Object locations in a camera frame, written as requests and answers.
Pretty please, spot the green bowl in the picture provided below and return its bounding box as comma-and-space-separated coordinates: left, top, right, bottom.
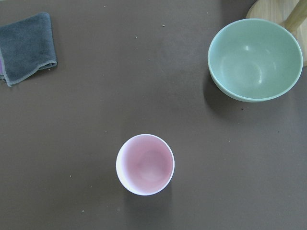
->
208, 19, 303, 103

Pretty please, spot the pink plastic cup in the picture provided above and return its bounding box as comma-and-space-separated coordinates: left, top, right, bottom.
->
116, 134, 175, 196

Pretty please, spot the wooden stand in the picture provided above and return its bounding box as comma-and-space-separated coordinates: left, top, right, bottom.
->
246, 0, 307, 67

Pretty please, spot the grey folded cloth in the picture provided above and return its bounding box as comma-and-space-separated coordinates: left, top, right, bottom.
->
0, 12, 58, 87

